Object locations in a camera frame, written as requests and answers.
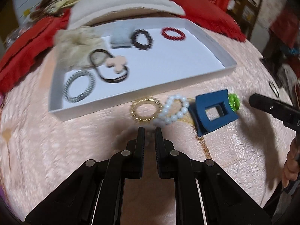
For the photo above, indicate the red ruffled pillow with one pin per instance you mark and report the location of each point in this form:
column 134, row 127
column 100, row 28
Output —
column 209, row 16
column 21, row 55

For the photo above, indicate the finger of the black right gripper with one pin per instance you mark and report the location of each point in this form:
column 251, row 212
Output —
column 167, row 164

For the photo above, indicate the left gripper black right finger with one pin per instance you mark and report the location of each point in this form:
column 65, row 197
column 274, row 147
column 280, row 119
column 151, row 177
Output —
column 271, row 106

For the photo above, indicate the white cream pillow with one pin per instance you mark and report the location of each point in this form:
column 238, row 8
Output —
column 90, row 12

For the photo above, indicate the black oval ring clip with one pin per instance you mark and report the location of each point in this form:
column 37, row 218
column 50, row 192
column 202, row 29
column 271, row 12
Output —
column 274, row 89

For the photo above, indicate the red ruffled pillow right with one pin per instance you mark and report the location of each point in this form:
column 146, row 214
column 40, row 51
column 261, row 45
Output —
column 209, row 16

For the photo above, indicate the white shallow cardboard tray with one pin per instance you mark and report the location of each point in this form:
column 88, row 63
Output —
column 182, row 54

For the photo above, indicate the light blue fuzzy scrunchie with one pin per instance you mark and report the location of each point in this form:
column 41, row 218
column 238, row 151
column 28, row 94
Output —
column 121, row 34

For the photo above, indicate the pink quilted bedspread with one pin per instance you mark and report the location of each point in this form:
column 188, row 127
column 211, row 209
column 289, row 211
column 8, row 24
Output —
column 39, row 151

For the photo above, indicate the person's hand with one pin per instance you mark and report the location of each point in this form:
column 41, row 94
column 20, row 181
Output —
column 291, row 166

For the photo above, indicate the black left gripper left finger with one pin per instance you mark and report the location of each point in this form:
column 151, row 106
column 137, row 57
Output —
column 136, row 158

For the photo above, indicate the red ruffled pillow left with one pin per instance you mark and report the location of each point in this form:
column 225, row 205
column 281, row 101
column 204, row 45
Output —
column 21, row 55

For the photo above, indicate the cream dotted scrunchie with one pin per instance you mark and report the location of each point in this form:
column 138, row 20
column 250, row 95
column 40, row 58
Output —
column 73, row 47

